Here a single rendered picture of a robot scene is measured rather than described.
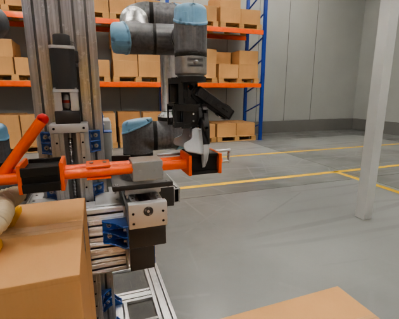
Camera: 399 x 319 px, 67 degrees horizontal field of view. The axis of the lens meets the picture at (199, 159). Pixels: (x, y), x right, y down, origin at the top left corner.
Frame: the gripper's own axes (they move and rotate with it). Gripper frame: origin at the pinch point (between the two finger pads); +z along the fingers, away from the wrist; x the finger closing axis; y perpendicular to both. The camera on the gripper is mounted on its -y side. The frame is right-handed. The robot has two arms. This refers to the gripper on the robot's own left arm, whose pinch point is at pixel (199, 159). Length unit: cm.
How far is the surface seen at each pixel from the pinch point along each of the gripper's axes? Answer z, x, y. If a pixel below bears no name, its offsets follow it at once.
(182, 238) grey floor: 119, -187, -49
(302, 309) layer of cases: 66, -14, -47
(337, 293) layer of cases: 66, -16, -67
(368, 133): 24, -168, -248
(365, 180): 74, -164, -248
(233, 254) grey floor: 119, -145, -83
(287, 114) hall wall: 51, -831, -626
